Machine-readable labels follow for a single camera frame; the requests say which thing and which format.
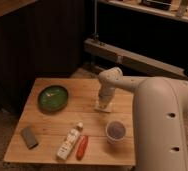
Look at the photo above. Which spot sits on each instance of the metal beam rail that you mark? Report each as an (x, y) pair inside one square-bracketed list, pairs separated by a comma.
[(133, 60)]

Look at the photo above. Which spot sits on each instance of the vertical metal pole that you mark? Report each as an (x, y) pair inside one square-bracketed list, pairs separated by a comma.
[(95, 20)]

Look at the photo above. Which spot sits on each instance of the green bowl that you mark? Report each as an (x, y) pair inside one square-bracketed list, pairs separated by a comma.
[(53, 98)]

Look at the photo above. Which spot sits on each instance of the translucent plastic cup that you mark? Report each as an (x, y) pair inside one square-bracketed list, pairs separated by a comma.
[(115, 131)]

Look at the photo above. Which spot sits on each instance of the wooden shelf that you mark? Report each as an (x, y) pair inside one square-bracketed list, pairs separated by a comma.
[(171, 9)]

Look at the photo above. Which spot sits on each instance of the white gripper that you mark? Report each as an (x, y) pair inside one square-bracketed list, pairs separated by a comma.
[(106, 94)]

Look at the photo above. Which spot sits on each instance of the white tube with cap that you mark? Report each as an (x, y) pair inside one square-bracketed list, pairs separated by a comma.
[(69, 142)]

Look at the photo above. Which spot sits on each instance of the white sponge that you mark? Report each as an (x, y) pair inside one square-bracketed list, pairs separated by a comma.
[(103, 108)]

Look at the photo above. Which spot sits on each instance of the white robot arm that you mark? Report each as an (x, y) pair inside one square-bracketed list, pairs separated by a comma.
[(158, 107)]

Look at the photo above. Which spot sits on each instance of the grey rectangular sponge block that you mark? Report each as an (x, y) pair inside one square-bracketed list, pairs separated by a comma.
[(29, 137)]

